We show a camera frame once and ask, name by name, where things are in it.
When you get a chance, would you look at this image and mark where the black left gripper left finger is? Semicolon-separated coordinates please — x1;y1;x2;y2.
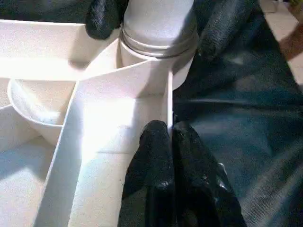
119;120;176;227

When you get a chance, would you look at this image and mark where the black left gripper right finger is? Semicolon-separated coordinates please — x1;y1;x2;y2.
171;124;247;227

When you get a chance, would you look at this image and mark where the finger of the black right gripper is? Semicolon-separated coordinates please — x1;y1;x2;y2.
85;0;124;40
193;0;251;61

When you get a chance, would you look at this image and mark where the white plastic table leg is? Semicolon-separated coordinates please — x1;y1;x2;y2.
118;0;199;60

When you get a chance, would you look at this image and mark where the white plastic table top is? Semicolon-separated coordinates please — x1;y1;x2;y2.
0;20;194;227

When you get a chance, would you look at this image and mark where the black mat cover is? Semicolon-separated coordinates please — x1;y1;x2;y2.
0;0;303;227

